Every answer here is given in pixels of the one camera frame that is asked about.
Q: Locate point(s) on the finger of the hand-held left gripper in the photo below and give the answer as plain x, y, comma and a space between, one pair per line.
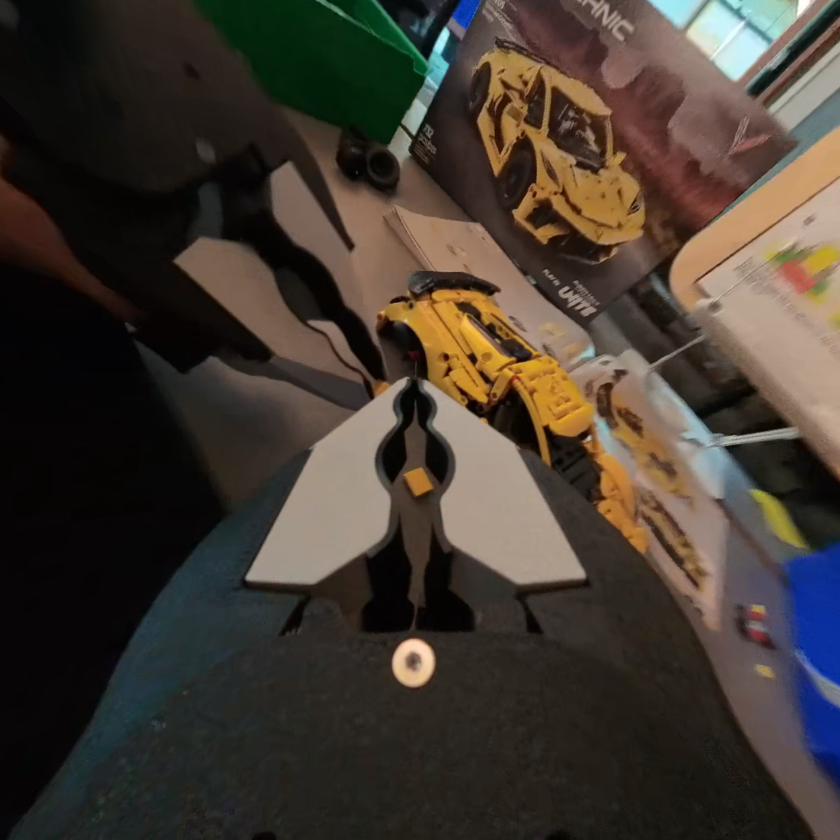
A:
229, 275
302, 210

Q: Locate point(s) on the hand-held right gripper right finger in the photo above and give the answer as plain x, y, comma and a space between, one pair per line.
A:
512, 525

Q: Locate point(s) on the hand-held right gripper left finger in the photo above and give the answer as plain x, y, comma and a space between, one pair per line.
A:
321, 525

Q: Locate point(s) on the grey desk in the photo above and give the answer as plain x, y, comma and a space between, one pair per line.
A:
262, 426

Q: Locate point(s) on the instruction booklet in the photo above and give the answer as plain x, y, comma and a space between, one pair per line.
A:
446, 243

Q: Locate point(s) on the green plastic bin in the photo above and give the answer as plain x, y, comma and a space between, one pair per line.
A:
315, 59

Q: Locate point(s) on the yellow toy brick car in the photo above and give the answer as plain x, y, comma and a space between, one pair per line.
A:
492, 367

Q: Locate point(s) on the small loose red black pieces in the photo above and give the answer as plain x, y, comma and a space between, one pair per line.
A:
754, 625

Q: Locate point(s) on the yellow paper strip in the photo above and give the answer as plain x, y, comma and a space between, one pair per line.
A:
778, 518

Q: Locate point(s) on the blue plastic bin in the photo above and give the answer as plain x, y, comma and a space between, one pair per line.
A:
817, 623

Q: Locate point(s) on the dark toy car box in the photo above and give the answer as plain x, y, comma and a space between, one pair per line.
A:
623, 131

